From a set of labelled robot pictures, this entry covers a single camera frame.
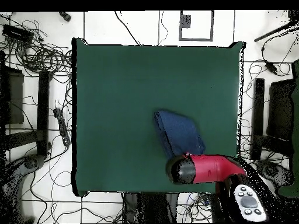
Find blue denim jeans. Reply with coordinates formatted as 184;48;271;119
153;110;206;160

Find black flat panel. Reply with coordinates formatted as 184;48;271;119
266;78;295;141
0;66;25;125

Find black stand bar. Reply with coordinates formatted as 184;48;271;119
36;71;51;156
253;78;265;160

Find dark green table cloth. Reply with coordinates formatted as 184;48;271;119
71;37;246;197

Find grey curved floor base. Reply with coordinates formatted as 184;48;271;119
255;159;294;187
0;153;46;223

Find black power adapter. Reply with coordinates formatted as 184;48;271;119
264;59;278;75

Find black power strip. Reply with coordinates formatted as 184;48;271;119
53;107;71;147

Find dark grey square marker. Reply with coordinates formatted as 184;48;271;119
179;14;192;29

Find black rod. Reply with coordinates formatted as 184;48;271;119
253;10;299;43

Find small black cylindrical object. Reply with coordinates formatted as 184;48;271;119
58;11;72;22

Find black electronics box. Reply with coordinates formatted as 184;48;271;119
2;24;34;44

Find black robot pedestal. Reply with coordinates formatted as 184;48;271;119
122;192;179;223

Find long black floor cable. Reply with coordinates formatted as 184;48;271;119
114;10;141;46

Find tangled black cable bundle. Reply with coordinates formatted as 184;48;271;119
0;13;73;78

